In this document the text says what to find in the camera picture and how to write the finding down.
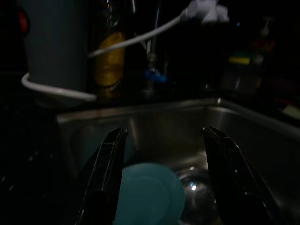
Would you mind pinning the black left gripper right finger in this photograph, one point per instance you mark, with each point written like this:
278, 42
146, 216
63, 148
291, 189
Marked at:
234, 187

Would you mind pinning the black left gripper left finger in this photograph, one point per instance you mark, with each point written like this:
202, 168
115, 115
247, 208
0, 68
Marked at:
103, 182

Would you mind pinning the round steel bowl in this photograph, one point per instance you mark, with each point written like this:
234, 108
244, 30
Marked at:
194, 201

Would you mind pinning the teal round plate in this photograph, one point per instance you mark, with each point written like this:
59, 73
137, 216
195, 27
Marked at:
150, 194

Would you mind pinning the stainless steel sink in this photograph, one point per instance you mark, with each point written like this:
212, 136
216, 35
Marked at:
164, 131

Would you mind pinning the yellow cooking oil bottle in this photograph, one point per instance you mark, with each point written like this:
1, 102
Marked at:
110, 63

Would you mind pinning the yellow green sponge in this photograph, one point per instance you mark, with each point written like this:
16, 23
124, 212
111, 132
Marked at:
241, 59

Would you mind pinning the grey cylindrical kettle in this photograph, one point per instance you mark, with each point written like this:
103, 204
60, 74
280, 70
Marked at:
56, 47

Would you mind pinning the white plug adapter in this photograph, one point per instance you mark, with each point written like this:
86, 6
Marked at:
206, 11

